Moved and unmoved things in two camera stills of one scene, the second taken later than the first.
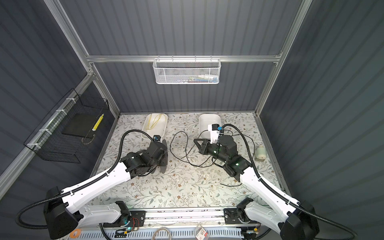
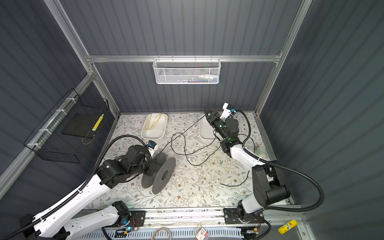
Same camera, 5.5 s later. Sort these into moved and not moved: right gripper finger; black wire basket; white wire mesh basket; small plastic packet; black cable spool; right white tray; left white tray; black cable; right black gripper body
Moved: right black gripper body; black cable spool; right gripper finger; black cable
Not moved: right white tray; white wire mesh basket; black wire basket; left white tray; small plastic packet
